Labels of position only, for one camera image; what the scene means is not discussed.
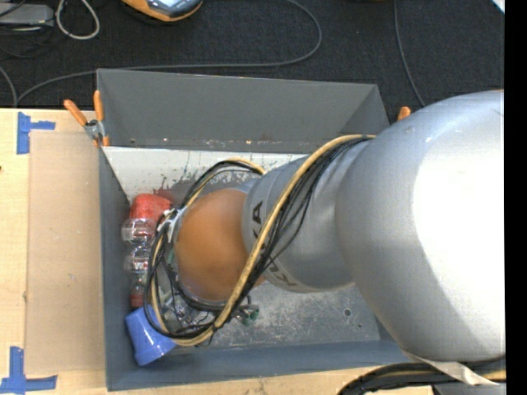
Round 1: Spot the blue plastic cup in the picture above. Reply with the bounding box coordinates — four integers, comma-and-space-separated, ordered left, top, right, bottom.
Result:
124, 305, 179, 367

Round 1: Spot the pale brown flat board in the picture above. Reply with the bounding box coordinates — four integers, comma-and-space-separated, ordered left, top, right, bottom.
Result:
23, 131, 107, 377

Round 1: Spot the clear plastic bottle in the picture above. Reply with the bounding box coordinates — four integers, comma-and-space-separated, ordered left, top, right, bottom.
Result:
120, 216, 160, 309

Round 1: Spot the grey metal bin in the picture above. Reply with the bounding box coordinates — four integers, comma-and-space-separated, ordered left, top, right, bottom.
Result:
95, 67, 413, 392

